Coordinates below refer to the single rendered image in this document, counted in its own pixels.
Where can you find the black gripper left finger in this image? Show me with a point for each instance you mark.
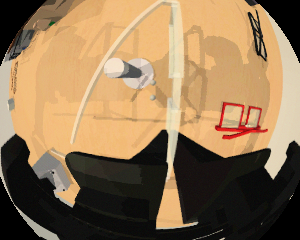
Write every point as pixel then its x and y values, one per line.
pixel 142 177

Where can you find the red-framed glasses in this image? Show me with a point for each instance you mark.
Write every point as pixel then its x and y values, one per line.
pixel 231 119

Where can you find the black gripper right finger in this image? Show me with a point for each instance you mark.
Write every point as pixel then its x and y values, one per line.
pixel 202 175

